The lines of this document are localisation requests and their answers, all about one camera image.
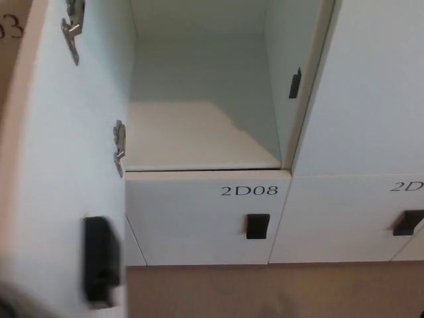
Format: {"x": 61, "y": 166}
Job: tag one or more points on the white locker door marked 2D08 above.
{"x": 185, "y": 218}

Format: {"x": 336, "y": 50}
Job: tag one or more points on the white locker cabinet body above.
{"x": 198, "y": 83}

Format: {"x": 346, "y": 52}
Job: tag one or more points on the silver cabinet door hinge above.
{"x": 120, "y": 145}
{"x": 73, "y": 36}

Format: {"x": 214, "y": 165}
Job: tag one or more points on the white locker door with lock box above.
{"x": 59, "y": 149}

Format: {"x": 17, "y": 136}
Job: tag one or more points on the tall plain white locker door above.
{"x": 371, "y": 86}

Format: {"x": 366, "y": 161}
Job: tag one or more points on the beige locker door marked 03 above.
{"x": 11, "y": 49}

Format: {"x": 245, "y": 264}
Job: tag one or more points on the black lock strike plate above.
{"x": 294, "y": 84}

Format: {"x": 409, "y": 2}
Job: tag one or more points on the black lock box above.
{"x": 99, "y": 258}

